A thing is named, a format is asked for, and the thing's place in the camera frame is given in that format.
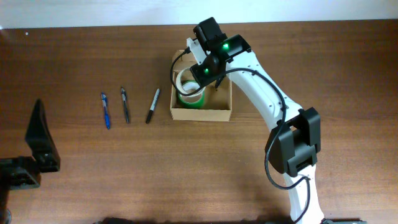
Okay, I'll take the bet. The green tape roll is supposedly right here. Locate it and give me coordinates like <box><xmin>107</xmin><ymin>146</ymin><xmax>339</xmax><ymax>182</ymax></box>
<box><xmin>177</xmin><ymin>80</ymin><xmax>205</xmax><ymax>109</ymax></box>

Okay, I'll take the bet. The white tape roll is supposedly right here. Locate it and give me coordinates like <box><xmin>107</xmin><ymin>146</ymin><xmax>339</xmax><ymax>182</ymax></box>
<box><xmin>175</xmin><ymin>68</ymin><xmax>205</xmax><ymax>97</ymax></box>

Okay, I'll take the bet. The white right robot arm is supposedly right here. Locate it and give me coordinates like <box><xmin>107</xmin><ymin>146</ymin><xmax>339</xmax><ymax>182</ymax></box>
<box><xmin>187</xmin><ymin>17</ymin><xmax>325</xmax><ymax>223</ymax></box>

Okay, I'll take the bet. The open cardboard box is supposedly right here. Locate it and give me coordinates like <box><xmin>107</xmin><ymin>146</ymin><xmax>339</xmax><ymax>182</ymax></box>
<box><xmin>170</xmin><ymin>53</ymin><xmax>232</xmax><ymax>122</ymax></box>

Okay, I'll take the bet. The blue pen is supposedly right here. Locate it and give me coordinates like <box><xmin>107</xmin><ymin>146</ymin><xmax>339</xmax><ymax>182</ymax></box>
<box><xmin>101</xmin><ymin>92</ymin><xmax>111</xmax><ymax>129</ymax></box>

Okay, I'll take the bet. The black marker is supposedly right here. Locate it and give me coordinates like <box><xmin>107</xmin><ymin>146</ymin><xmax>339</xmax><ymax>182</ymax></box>
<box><xmin>146</xmin><ymin>88</ymin><xmax>161</xmax><ymax>124</ymax></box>

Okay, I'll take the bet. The black pen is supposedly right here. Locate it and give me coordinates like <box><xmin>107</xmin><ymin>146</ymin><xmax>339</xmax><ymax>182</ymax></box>
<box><xmin>121</xmin><ymin>87</ymin><xmax>130</xmax><ymax>124</ymax></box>

